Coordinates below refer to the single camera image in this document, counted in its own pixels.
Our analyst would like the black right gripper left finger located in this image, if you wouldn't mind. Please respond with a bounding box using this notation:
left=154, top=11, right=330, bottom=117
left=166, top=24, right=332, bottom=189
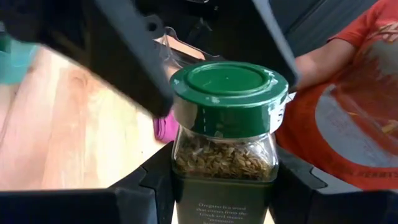
left=0, top=142, right=175, bottom=224

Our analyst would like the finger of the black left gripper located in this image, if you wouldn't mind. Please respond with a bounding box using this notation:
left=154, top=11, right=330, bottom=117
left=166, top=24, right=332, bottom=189
left=251, top=0, right=301, bottom=90
left=0, top=0, right=174, bottom=118

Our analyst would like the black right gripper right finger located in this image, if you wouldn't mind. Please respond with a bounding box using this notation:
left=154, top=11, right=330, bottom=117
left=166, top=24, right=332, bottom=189
left=269, top=147, right=398, bottom=224

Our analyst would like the oregano jar green lid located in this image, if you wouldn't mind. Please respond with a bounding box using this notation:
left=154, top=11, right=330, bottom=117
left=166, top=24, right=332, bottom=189
left=169, top=60, right=290, bottom=224

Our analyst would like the clear plastic bin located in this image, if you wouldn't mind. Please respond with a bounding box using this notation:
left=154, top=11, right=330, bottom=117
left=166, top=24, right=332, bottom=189
left=154, top=26, right=224, bottom=74

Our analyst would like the person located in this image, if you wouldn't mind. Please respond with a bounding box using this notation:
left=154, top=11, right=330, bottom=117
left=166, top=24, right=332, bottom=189
left=275, top=0, right=398, bottom=191

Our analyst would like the purple cloth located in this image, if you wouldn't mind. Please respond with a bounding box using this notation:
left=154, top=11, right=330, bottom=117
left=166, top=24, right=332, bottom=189
left=152, top=111, right=181, bottom=144

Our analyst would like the teal plastic tray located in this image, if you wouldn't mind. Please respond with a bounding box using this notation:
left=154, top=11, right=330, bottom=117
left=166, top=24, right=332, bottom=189
left=0, top=32, right=40, bottom=85

